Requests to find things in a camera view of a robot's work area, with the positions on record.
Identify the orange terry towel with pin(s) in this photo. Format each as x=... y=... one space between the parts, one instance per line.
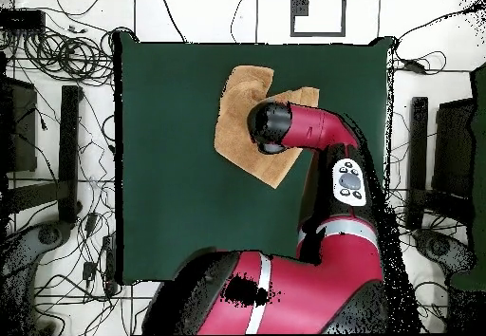
x=235 y=131

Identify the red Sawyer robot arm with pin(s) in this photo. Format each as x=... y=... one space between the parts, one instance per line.
x=315 y=127

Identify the dark green table cloth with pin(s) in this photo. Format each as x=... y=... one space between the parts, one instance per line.
x=171 y=199

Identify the black power adapter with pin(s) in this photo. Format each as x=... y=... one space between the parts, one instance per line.
x=89 y=270
x=91 y=222

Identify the black power strip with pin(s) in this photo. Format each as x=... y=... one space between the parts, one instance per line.
x=110 y=264

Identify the black box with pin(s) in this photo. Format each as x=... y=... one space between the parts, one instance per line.
x=21 y=131
x=455 y=142

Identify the dark green fabric sheet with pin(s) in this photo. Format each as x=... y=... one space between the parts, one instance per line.
x=479 y=161

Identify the grey square floor frame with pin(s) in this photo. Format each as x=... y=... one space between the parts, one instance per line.
x=300 y=5

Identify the black network switch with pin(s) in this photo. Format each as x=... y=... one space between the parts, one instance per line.
x=21 y=20

